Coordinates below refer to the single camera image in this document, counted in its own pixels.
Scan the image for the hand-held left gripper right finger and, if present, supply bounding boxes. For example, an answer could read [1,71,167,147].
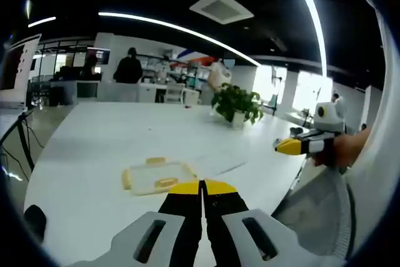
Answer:
[203,178,346,267]

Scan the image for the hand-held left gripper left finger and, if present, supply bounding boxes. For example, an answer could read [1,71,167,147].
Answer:
[69,180,203,267]

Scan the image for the person's right hand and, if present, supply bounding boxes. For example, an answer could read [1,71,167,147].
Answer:
[312,126,373,169]

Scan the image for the person's white sleeve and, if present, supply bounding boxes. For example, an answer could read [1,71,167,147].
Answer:
[342,0,400,261]

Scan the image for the clear lid with yellow clips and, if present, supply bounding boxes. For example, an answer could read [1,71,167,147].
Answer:
[121,156,198,196]

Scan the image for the grey mesh chair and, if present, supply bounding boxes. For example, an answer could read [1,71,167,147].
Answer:
[271,158,358,256]

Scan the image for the green potted plant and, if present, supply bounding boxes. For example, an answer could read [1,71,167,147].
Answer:
[211,83,265,129]

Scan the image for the curved ceiling light strip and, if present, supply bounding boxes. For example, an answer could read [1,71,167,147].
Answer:
[286,0,329,78]

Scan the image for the black rounded object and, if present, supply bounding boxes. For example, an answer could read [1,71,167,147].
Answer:
[24,204,48,243]

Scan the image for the white office chair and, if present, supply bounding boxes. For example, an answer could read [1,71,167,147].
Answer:
[164,83,186,104]

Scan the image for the white office counter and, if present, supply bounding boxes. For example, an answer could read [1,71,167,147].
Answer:
[49,79,201,104]

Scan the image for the storage shelves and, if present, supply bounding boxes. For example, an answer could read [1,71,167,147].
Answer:
[137,50,217,88]

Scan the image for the ceiling air vent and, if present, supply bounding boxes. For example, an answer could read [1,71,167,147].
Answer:
[189,0,255,26]

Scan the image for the black stand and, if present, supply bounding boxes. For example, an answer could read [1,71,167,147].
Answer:
[0,108,36,173]

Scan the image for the long ceiling light strip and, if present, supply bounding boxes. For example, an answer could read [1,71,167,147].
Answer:
[97,11,262,68]

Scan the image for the white display board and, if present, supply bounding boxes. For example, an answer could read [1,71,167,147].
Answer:
[0,33,43,109]

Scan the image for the short ceiling light strip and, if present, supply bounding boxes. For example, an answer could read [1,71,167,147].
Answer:
[27,16,58,29]

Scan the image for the black cable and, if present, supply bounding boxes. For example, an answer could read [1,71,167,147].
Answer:
[0,119,45,183]

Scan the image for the wall screen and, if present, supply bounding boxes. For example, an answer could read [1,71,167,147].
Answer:
[87,48,111,65]

